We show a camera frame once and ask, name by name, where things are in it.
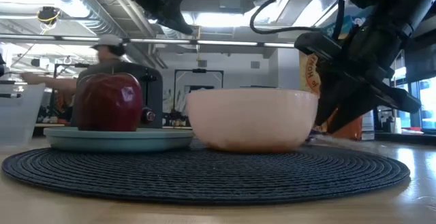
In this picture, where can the teal plate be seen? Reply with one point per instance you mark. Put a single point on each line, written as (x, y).
(116, 142)

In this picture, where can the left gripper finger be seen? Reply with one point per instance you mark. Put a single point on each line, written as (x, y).
(177, 16)

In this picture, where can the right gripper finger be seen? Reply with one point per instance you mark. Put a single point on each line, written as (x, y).
(340, 105)
(398, 98)

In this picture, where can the black background frame stand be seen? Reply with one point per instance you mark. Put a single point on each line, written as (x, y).
(199, 71)

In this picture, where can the Honey Bunches cereal box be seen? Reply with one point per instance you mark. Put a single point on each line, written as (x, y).
(311, 74)

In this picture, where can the black toaster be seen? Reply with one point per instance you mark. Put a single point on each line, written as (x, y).
(155, 94)

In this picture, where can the dark round woven placemat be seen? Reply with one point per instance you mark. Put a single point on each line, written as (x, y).
(204, 176)

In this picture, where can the long ceiling light bar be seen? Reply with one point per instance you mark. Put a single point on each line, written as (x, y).
(225, 43)

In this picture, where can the red apple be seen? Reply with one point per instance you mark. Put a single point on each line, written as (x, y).
(109, 101)

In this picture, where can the silver ventilation duct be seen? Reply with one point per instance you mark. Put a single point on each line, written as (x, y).
(102, 26)

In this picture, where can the person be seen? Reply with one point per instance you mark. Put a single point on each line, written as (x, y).
(109, 52)

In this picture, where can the translucent plastic container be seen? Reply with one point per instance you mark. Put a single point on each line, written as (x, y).
(20, 115)

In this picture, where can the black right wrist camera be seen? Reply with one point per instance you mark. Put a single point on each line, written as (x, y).
(316, 45)

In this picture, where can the dark flat background box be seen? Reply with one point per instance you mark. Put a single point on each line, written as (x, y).
(262, 86)

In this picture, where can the pale pink bowl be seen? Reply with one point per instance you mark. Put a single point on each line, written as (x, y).
(252, 122)

